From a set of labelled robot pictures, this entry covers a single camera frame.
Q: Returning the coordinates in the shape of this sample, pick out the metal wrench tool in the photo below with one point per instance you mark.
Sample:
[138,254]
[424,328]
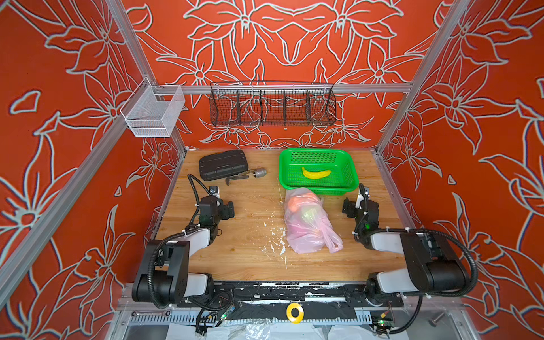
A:
[256,173]

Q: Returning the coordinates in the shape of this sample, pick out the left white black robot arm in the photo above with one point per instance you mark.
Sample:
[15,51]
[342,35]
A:
[163,277]

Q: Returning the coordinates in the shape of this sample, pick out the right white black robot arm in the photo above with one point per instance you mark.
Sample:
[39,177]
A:
[437,264]

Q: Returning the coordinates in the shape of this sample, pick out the black wire wall basket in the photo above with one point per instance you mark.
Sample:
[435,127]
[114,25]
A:
[272,104]

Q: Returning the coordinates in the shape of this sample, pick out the pink plastic bag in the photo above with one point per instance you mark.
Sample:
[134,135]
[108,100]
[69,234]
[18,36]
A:
[308,226]

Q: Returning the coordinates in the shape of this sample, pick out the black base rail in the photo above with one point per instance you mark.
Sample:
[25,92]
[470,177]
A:
[350,293]

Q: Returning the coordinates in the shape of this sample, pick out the white wire mesh basket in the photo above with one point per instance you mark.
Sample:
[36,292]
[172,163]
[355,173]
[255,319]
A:
[152,110]

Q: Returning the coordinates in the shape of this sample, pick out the yellow tape roll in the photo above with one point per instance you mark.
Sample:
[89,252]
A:
[295,313]

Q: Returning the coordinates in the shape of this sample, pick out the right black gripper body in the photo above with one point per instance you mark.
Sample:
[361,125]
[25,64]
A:
[358,213]

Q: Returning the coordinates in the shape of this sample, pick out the green plastic basket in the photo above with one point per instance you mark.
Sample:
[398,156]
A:
[343,178]

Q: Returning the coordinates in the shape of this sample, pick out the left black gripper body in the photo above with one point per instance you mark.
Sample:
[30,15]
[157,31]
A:
[222,213]

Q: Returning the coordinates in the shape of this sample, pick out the black plastic tool case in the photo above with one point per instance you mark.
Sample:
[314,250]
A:
[222,165]

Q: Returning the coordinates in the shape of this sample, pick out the yellow banana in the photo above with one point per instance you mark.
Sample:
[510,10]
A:
[316,175]

